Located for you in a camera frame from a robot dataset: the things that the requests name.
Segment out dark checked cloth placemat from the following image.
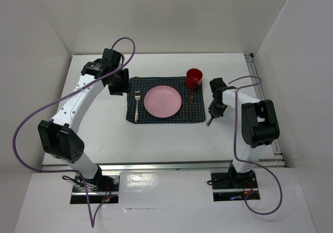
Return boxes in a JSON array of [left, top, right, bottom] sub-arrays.
[[126, 76, 206, 124]]

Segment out silver fork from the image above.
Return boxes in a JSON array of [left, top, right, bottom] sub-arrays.
[[135, 90, 141, 123]]

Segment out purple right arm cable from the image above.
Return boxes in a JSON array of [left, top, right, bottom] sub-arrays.
[[227, 75, 284, 215]]

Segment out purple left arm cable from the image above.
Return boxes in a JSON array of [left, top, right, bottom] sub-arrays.
[[12, 36, 137, 228]]

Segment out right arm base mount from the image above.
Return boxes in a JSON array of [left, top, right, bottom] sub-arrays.
[[207, 172, 261, 202]]

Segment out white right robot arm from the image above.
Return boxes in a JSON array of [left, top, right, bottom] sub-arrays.
[[206, 77, 280, 188]]

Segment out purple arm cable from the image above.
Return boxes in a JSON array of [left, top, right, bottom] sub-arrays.
[[227, 75, 284, 215], [12, 36, 137, 228]]

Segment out aluminium frame rail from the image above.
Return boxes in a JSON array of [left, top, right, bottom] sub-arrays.
[[244, 52, 287, 168]]

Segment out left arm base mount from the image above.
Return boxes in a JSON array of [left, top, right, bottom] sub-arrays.
[[62, 173, 120, 204]]

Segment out brown wooden spoon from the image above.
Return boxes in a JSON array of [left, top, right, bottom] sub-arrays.
[[188, 93, 195, 121]]

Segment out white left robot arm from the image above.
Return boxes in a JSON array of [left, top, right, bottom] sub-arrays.
[[37, 48, 130, 191]]

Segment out red mug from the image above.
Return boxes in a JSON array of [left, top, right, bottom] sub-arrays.
[[186, 68, 203, 89]]

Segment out pink plate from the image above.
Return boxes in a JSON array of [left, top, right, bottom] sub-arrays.
[[144, 85, 182, 119]]

